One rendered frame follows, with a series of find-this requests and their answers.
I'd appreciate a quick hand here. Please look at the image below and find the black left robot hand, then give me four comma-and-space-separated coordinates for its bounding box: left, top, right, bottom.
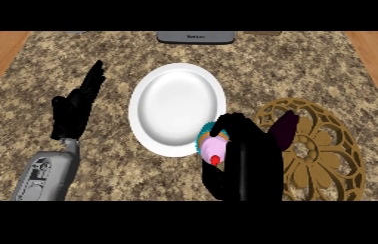
50, 59, 109, 142

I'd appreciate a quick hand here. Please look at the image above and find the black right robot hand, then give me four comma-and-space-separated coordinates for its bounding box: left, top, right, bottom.
202, 110, 301, 202

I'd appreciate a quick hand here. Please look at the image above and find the pink frosted cupcake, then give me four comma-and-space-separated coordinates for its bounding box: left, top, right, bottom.
196, 120, 230, 166

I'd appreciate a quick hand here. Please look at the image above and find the round golden openwork placemat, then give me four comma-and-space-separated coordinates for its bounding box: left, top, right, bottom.
253, 97, 366, 202

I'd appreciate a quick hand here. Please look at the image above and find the white plate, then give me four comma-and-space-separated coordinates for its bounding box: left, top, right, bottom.
127, 62, 229, 158

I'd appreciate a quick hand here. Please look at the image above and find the dark grey appliance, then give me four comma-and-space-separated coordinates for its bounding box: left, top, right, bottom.
157, 31, 236, 45

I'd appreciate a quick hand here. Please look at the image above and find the brown wooden block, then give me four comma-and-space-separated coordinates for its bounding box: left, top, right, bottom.
242, 31, 284, 36

